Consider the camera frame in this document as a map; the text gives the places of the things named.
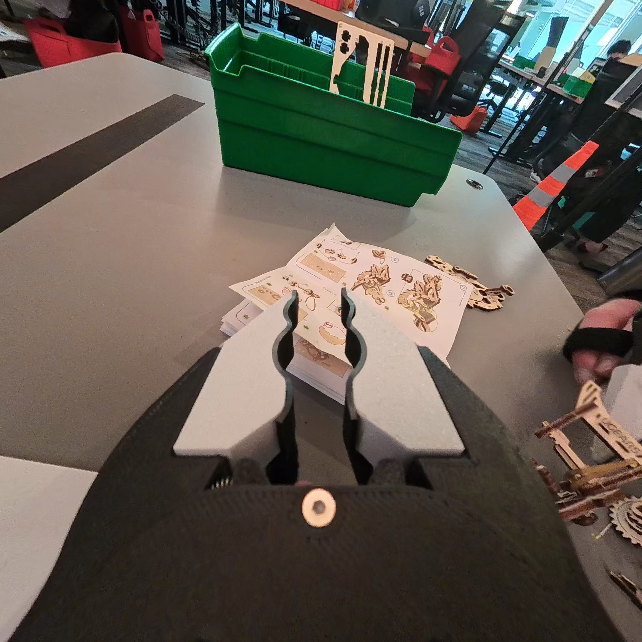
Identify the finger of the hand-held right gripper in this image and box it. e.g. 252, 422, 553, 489
592, 364, 642, 464

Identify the long background desk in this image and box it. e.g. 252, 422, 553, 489
497, 58, 587, 161

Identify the person's right hand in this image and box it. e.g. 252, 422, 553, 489
571, 298, 642, 385

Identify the instruction booklet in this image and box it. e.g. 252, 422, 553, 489
221, 223, 474, 404

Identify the green plastic bin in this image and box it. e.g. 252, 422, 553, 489
205, 22, 463, 207

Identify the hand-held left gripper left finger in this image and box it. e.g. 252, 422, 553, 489
173, 290, 300, 470

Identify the tall punched plywood sheet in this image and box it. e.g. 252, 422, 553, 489
328, 21, 396, 108

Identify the wooden roll cage frame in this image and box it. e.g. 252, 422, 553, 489
534, 380, 642, 469

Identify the orange bag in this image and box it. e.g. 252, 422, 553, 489
449, 105, 488, 132

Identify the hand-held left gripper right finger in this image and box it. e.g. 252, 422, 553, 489
340, 287, 465, 470

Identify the black office chair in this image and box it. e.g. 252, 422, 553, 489
411, 0, 527, 123

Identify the red tote bag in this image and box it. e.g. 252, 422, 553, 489
22, 15, 123, 68
412, 35, 462, 103
118, 6, 166, 63

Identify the white base board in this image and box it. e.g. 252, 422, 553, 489
0, 455, 98, 642

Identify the long wooden bar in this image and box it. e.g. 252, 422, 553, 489
608, 569, 642, 609

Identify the orange traffic cone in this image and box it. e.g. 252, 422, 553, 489
513, 140, 600, 232

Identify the pile of flat wooden cutouts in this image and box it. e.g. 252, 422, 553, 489
425, 255, 516, 312

